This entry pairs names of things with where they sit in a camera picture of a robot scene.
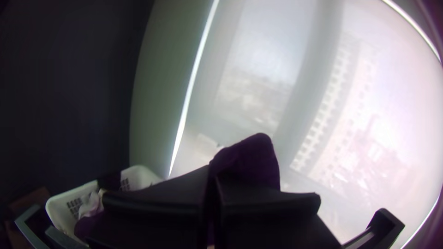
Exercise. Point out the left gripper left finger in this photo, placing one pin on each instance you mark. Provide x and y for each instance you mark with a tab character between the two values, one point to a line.
155	214

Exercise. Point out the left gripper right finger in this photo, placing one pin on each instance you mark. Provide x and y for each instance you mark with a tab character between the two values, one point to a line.
266	221

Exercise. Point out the dark t-shirt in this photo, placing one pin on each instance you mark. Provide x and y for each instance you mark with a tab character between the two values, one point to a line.
247	159

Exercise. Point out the heap of clothes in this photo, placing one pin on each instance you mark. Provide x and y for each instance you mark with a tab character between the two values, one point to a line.
90	204

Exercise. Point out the white laundry basket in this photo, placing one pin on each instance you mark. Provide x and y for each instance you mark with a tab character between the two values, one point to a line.
62	207

